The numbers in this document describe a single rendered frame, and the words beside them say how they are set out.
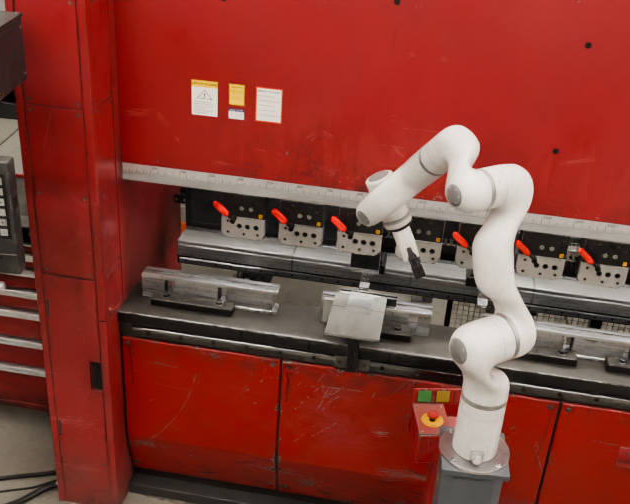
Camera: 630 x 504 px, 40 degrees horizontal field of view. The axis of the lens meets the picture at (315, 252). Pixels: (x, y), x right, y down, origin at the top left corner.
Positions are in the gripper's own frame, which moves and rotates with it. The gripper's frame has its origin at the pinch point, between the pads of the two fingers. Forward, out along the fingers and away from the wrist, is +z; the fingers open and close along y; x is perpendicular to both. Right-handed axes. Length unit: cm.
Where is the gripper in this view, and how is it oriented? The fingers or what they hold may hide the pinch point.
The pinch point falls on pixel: (417, 268)
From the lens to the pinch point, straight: 259.3
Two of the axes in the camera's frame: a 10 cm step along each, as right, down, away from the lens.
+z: 3.9, 8.3, 3.9
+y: 0.4, 4.0, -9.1
